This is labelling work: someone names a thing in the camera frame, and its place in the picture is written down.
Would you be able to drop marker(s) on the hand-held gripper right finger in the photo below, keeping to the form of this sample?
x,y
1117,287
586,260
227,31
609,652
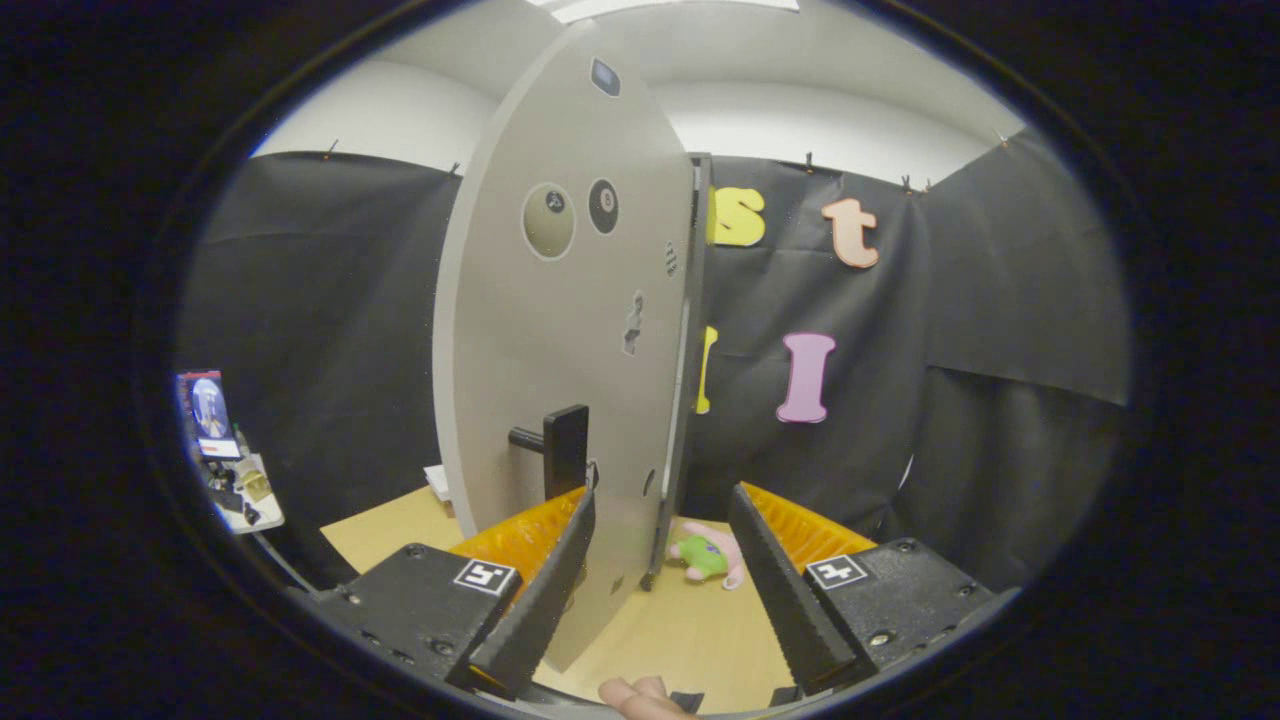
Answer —
x,y
785,590

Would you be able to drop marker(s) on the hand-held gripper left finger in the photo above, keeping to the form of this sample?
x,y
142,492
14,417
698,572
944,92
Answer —
x,y
545,600

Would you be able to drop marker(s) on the grey shoe cabinet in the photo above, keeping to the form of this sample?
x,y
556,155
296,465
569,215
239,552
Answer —
x,y
686,400

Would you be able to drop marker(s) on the green and pink plush toy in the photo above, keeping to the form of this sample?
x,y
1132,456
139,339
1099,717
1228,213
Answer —
x,y
705,557

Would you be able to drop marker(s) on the white paper booklet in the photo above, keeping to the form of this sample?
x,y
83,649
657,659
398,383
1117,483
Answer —
x,y
438,482

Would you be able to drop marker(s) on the black backdrop cloth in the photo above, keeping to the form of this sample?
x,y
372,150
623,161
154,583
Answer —
x,y
330,300

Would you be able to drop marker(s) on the long ceiling light panel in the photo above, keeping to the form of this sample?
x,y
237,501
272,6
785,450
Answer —
x,y
680,8

